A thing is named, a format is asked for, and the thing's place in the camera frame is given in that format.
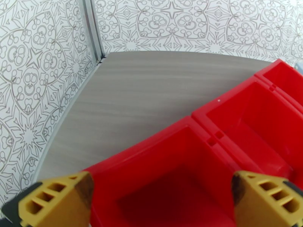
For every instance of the red plastic bin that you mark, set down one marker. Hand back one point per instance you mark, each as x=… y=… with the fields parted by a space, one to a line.
x=260 y=115
x=165 y=150
x=288 y=79

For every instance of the aluminium frame post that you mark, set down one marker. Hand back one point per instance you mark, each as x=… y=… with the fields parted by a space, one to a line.
x=93 y=30

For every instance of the grey round object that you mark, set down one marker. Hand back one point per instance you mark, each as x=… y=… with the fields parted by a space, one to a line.
x=299 y=68

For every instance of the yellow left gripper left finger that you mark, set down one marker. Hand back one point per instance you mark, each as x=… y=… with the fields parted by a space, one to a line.
x=56 y=205

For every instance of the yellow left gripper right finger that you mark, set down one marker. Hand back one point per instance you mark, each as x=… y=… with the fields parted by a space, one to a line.
x=260 y=205

